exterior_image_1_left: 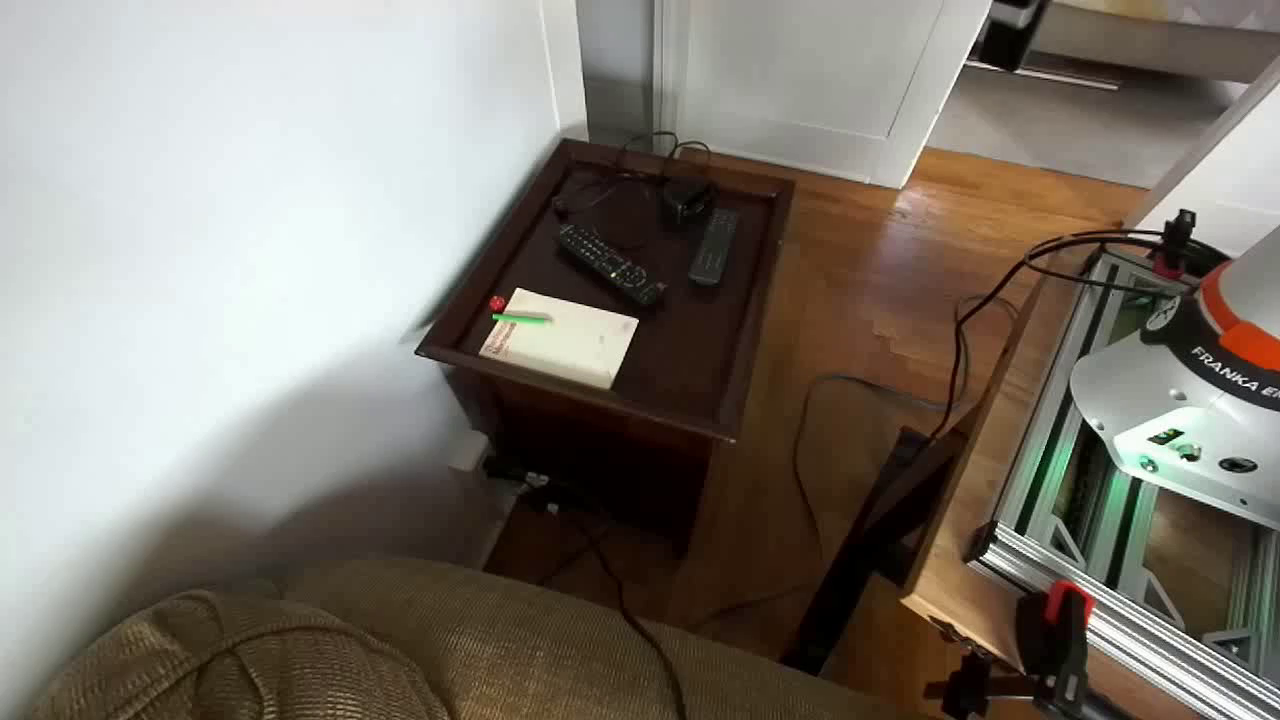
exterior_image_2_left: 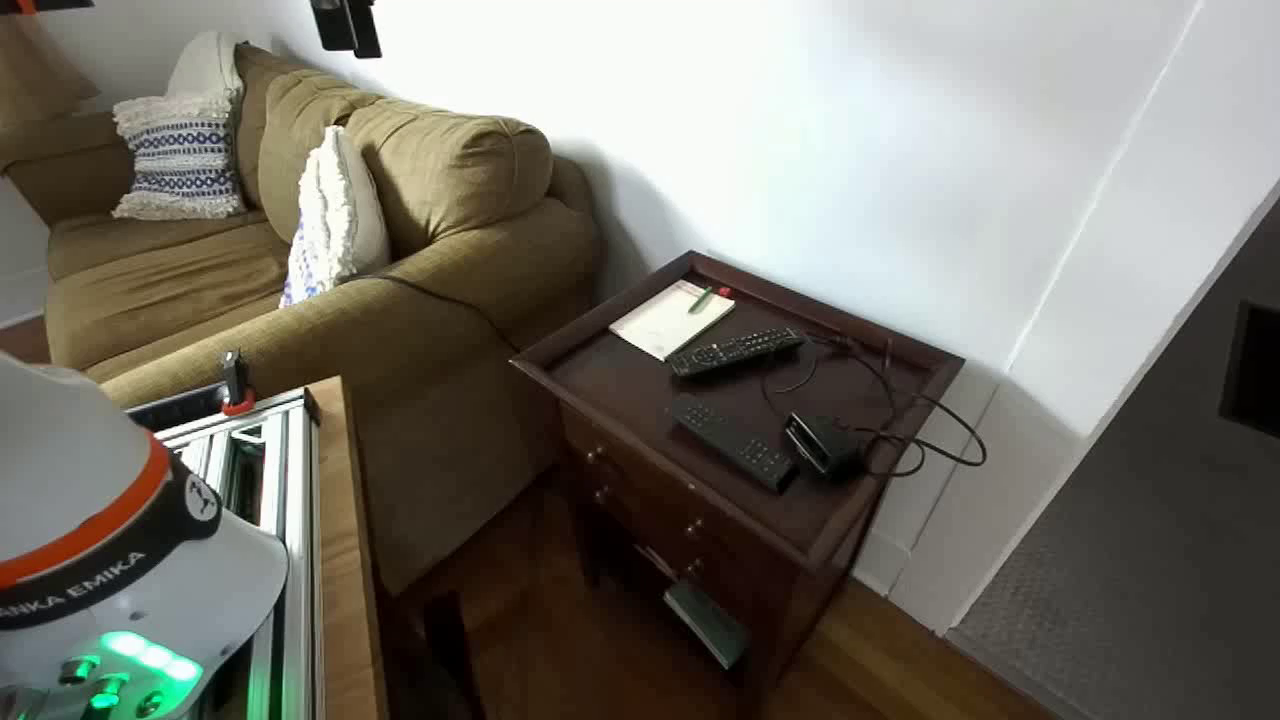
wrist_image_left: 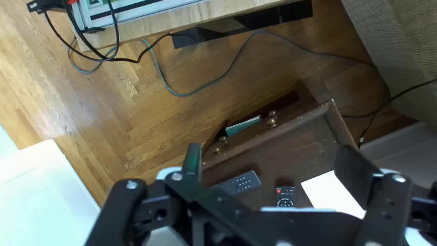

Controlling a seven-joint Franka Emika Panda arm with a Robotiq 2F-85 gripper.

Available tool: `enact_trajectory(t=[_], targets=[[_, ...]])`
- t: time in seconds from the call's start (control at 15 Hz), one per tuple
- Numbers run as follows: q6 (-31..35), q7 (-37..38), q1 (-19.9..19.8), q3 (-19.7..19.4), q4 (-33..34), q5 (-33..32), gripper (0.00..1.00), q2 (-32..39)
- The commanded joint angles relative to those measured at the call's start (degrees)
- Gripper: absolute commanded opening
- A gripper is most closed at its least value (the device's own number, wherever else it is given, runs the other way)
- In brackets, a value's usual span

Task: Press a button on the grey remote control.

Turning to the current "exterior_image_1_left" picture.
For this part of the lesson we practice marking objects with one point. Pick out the black power adapter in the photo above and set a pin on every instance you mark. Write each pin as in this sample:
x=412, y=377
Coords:
x=687, y=200

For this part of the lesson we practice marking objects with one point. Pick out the white door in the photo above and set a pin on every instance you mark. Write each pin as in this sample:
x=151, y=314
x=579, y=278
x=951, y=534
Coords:
x=813, y=72

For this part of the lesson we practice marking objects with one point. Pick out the beige fabric couch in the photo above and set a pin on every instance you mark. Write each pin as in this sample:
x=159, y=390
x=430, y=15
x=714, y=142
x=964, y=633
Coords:
x=504, y=642

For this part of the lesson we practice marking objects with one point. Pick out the white book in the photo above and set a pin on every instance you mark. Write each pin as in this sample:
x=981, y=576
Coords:
x=569, y=343

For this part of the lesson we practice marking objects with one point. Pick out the black remote control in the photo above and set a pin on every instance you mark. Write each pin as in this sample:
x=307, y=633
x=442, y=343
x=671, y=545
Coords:
x=610, y=266

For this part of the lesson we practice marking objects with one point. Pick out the aluminium profile frame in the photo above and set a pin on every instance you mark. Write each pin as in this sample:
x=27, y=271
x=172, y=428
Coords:
x=1135, y=625

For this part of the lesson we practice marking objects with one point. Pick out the green marker pen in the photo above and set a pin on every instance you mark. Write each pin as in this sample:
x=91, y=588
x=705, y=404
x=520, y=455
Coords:
x=520, y=318

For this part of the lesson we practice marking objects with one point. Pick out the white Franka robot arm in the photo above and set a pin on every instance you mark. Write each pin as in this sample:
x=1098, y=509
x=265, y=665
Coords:
x=1192, y=400

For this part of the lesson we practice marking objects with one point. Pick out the dark wooden side table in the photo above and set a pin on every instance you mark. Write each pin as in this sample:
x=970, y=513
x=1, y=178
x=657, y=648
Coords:
x=694, y=362

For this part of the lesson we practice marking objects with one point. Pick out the wooden cart board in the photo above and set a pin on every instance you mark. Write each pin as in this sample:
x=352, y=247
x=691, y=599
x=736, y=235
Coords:
x=952, y=560

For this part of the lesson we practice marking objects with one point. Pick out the grey remote control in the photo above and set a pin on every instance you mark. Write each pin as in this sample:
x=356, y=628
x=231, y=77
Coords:
x=714, y=248

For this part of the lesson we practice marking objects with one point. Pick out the black stand leg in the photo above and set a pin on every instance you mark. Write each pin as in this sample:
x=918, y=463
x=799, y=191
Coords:
x=873, y=545

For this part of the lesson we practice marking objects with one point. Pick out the small red cap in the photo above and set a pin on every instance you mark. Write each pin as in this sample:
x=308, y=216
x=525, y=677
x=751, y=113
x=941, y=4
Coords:
x=496, y=305

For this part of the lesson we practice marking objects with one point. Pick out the orange black bar clamp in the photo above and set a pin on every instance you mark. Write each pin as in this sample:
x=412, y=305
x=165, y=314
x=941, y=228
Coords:
x=1054, y=642

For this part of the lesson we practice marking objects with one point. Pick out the black power strip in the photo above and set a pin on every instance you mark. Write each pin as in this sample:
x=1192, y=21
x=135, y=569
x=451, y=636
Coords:
x=525, y=477

